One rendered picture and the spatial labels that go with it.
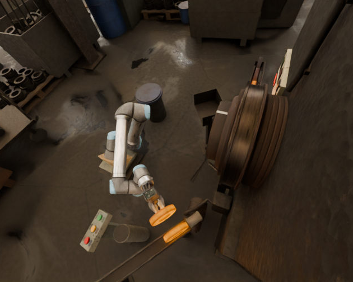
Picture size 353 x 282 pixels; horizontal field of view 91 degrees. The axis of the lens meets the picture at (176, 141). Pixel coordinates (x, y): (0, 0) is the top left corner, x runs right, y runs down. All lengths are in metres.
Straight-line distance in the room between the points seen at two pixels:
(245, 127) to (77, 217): 1.99
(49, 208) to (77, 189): 0.34
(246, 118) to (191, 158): 1.43
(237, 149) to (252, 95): 0.20
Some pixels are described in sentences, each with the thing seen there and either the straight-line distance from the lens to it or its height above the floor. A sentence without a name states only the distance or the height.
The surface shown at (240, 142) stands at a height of 1.29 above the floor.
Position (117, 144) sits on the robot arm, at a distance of 1.25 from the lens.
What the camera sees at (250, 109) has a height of 1.34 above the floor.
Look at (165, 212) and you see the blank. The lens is 0.96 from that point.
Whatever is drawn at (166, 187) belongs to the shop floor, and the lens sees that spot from 1.92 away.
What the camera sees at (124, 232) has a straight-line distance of 1.42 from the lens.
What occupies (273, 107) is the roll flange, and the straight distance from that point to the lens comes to 0.70.
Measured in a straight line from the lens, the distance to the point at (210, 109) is 1.58.
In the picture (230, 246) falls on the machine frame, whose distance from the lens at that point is 0.96.
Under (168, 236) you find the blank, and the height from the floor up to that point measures 0.77.
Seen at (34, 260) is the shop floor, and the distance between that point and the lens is 2.48.
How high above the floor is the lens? 1.82
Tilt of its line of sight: 60 degrees down
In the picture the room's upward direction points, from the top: 17 degrees counter-clockwise
